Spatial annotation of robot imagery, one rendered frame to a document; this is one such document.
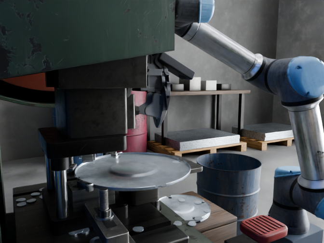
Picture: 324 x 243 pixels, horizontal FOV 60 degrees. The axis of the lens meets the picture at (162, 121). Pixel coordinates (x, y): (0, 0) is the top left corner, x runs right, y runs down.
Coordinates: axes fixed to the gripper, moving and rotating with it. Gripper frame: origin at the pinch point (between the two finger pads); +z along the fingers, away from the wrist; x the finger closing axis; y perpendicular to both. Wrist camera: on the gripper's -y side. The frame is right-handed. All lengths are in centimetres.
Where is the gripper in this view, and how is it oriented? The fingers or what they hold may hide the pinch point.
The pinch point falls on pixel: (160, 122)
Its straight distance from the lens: 74.0
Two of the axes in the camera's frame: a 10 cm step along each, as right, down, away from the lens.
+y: -8.8, 0.7, -4.7
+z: 0.0, 9.9, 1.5
